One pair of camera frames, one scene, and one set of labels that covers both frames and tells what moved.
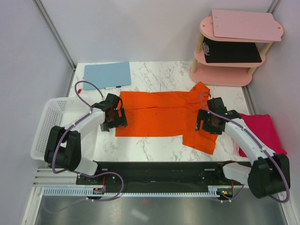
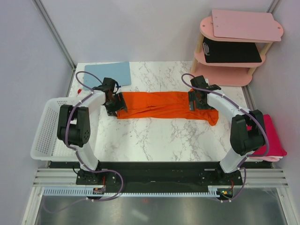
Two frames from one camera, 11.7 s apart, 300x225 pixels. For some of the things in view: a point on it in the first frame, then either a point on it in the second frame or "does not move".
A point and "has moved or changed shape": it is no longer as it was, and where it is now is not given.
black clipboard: x=230 y=52 does not move
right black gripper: x=202 y=115 to x=191 y=97
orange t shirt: x=168 y=114 has moved or changed shape
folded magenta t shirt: x=262 y=125 does not move
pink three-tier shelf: x=224 y=74 does not move
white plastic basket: x=63 y=112 does not move
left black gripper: x=121 y=121 to x=121 y=104
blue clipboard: x=106 y=75 does not move
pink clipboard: x=246 y=25 does not move
